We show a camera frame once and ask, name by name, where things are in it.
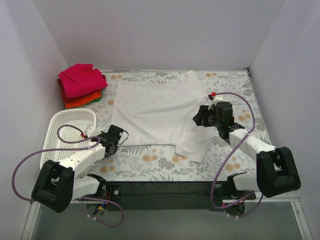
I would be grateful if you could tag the orange folded t shirt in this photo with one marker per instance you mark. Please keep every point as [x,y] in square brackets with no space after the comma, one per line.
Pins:
[76,102]

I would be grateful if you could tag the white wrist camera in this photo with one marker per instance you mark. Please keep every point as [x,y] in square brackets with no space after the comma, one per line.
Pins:
[90,131]
[214,100]

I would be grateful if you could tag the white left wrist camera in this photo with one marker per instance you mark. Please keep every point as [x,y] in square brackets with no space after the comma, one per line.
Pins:
[90,131]

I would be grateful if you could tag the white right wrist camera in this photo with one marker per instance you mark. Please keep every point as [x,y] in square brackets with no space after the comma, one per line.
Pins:
[214,100]

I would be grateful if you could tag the floral patterned table mat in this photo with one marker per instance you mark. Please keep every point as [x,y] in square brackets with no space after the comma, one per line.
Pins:
[159,162]

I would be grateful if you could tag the white perforated plastic basket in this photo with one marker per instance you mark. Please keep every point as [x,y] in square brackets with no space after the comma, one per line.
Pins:
[64,132]

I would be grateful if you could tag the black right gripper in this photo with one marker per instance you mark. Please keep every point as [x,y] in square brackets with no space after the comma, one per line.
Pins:
[202,117]

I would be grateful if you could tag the pink folded t shirt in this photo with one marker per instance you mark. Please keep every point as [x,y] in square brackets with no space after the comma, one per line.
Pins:
[81,79]

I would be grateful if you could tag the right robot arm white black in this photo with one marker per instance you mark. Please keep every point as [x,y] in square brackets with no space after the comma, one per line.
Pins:
[276,171]

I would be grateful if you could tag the aluminium extrusion rail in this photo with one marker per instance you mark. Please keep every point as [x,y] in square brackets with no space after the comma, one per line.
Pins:
[275,197]

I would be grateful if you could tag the white t shirt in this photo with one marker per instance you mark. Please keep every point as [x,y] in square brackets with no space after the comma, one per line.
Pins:
[162,114]

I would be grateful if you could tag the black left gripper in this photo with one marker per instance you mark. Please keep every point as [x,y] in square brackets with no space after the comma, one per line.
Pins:
[116,133]

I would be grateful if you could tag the green folded t shirt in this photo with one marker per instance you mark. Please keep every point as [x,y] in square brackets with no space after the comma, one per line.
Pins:
[98,99]

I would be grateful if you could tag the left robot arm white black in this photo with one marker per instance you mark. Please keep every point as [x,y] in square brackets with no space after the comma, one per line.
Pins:
[62,181]

